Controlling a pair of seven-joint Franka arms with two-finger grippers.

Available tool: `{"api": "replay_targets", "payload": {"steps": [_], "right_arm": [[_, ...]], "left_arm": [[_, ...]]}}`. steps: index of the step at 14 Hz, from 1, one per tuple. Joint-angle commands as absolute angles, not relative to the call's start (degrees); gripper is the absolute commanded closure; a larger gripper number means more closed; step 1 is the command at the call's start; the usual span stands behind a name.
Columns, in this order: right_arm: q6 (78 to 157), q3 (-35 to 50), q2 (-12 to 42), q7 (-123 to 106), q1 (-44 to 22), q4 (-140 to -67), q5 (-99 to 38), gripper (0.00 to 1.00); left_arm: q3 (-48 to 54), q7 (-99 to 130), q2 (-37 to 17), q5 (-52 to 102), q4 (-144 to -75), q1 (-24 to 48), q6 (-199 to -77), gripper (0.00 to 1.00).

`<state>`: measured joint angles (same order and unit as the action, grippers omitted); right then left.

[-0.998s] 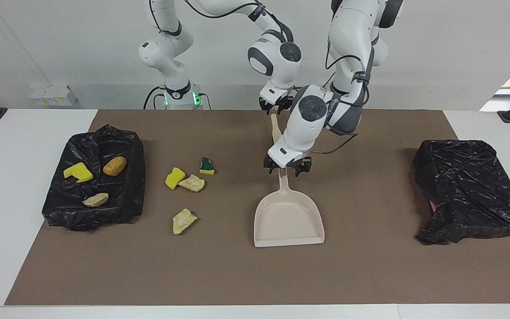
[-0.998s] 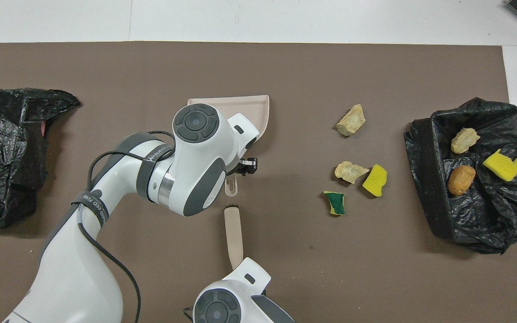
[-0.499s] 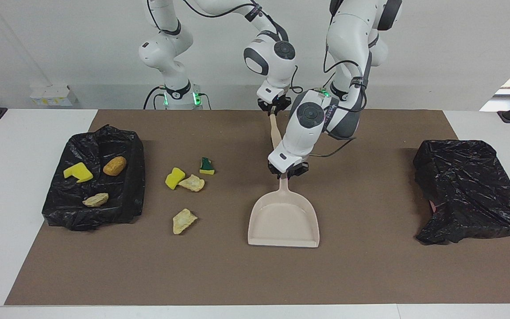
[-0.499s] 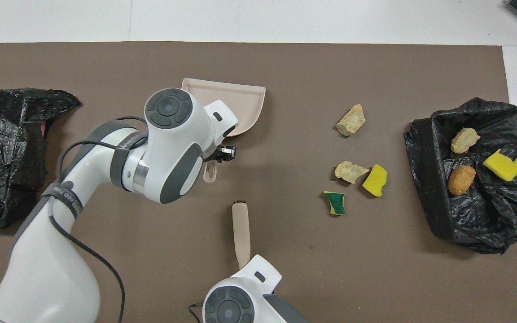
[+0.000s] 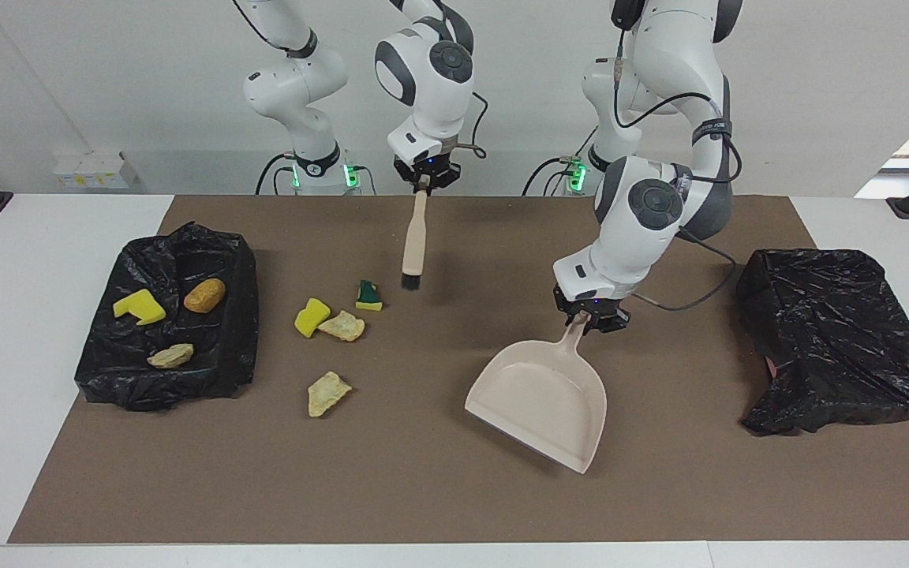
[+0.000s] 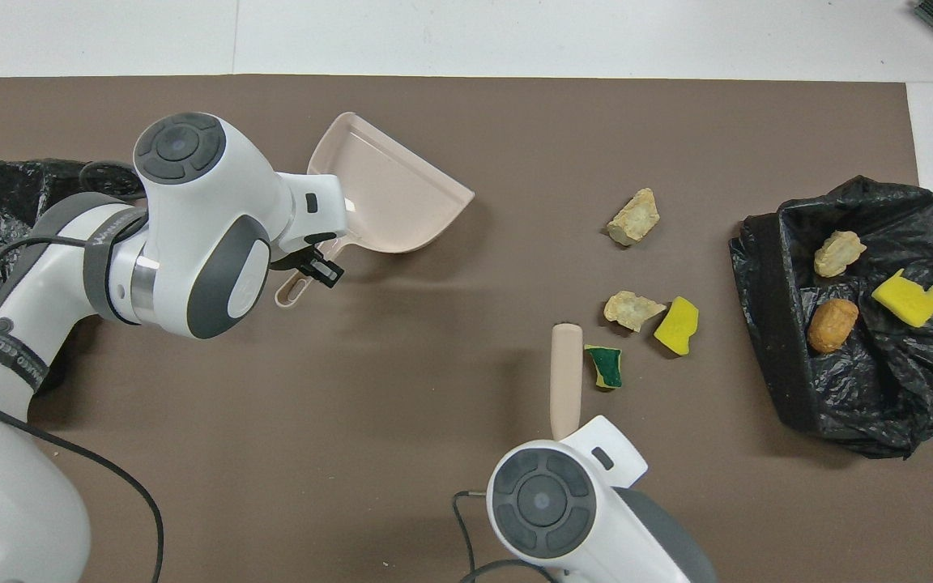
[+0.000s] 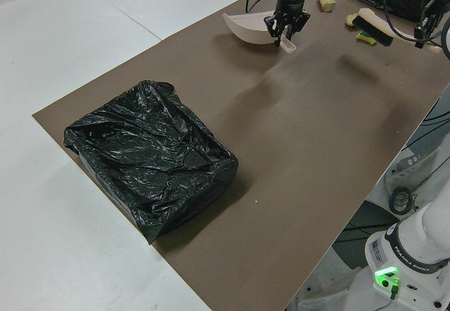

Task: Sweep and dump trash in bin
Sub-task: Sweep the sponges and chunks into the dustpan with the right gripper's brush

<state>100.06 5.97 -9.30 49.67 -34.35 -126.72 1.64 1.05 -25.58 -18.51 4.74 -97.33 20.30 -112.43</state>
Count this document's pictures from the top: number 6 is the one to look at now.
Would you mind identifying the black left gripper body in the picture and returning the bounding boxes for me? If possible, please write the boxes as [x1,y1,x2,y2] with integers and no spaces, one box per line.
[271,232,339,271]

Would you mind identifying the beige plastic dustpan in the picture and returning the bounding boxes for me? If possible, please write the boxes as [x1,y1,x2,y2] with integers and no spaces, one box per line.
[275,112,475,307]

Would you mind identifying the beige brush black bristles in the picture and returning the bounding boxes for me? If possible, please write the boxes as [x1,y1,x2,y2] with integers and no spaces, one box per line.
[551,323,584,442]

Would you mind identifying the green and yellow sponge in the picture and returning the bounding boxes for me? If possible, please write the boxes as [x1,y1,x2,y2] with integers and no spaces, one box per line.
[584,345,624,390]

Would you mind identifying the small beige chunk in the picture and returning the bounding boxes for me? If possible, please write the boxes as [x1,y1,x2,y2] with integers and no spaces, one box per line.
[603,291,667,333]

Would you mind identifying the long beige chunk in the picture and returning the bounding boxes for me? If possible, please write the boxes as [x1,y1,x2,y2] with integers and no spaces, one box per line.
[606,188,661,247]

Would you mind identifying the plain yellow sponge piece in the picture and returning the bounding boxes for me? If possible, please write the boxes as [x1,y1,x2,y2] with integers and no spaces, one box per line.
[653,296,700,357]

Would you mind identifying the brown oval bread roll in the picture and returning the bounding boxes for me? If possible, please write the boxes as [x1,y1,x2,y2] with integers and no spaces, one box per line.
[807,298,860,355]

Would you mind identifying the striped croissant bread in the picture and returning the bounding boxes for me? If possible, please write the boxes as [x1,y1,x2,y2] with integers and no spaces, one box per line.
[813,230,868,279]

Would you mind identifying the notched yellow sponge piece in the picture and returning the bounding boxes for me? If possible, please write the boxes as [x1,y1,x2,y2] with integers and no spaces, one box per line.
[871,268,933,329]

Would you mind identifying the black bag-lined trash bin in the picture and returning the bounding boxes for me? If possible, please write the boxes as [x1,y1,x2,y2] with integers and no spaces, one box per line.
[729,175,933,460]

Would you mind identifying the brown table mat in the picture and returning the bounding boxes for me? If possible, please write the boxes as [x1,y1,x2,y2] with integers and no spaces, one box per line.
[0,74,933,583]

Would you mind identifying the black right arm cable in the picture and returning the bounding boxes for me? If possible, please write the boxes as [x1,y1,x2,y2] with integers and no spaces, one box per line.
[452,489,558,583]

